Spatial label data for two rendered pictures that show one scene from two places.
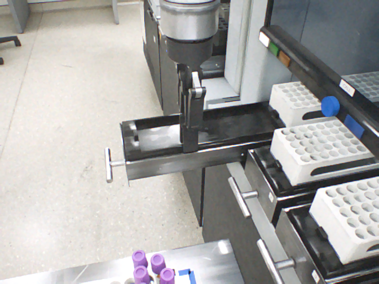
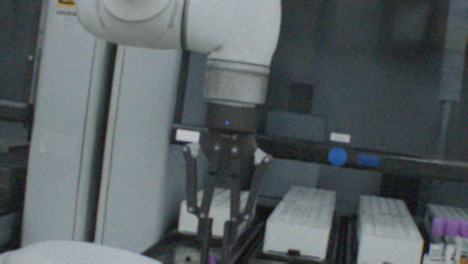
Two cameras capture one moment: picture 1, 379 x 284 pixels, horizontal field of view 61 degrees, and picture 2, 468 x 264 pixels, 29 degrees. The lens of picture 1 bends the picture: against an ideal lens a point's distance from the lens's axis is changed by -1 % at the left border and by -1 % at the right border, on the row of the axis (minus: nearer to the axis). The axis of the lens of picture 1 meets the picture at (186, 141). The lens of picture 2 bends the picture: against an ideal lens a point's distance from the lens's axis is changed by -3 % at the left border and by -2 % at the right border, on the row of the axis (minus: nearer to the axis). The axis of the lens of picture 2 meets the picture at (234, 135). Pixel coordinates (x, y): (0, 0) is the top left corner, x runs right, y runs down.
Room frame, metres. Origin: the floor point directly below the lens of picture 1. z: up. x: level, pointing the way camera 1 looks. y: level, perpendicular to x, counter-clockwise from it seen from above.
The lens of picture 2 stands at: (0.02, 1.24, 1.07)
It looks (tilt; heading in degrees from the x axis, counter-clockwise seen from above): 3 degrees down; 291
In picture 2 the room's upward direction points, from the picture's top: 7 degrees clockwise
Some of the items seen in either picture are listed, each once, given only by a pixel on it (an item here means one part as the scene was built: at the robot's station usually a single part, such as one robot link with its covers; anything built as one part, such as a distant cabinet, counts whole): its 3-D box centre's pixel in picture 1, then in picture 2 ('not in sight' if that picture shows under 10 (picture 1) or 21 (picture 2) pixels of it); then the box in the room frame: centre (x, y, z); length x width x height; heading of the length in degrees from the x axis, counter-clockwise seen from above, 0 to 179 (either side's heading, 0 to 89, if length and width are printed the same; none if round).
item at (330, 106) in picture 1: (330, 106); (338, 156); (0.39, -0.21, 0.98); 0.03 x 0.01 x 0.03; 14
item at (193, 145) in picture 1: (190, 137); (226, 245); (0.48, -0.01, 0.84); 0.03 x 0.01 x 0.07; 104
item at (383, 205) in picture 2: not in sight; (381, 219); (0.39, -0.66, 0.83); 0.30 x 0.10 x 0.06; 104
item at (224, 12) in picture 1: (221, 14); not in sight; (1.14, -0.12, 0.85); 0.12 x 0.02 x 0.06; 13
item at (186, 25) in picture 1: (189, 15); (235, 84); (0.50, 0.00, 1.07); 0.09 x 0.09 x 0.06
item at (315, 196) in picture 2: not in sight; (309, 210); (0.54, -0.63, 0.83); 0.30 x 0.10 x 0.06; 104
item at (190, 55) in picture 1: (189, 59); (229, 135); (0.50, 0.00, 1.00); 0.08 x 0.07 x 0.09; 14
